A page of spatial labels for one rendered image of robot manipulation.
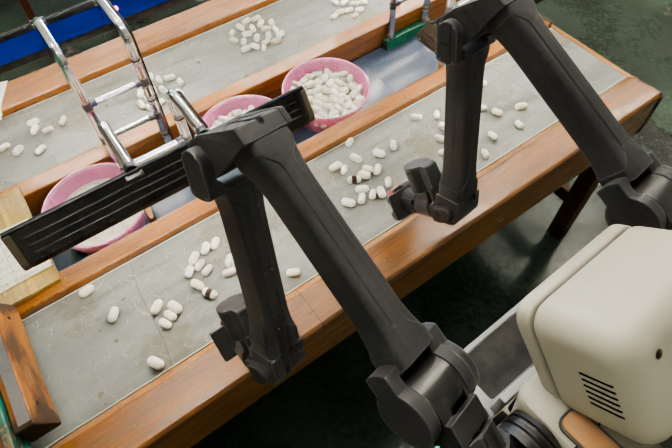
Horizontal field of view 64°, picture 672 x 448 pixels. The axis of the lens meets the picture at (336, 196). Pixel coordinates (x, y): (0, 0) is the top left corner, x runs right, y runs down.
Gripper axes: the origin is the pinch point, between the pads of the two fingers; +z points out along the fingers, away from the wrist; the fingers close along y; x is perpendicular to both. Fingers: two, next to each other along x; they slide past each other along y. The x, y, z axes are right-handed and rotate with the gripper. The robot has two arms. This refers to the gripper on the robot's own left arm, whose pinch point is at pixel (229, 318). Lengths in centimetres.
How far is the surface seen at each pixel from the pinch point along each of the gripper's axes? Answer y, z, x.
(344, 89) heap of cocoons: -65, 45, -24
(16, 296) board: 36, 33, -18
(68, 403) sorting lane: 35.4, 14.4, 3.1
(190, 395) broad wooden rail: 14.0, 1.9, 10.7
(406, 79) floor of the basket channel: -89, 48, -17
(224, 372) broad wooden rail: 6.1, 1.9, 10.6
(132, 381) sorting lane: 22.8, 11.7, 5.5
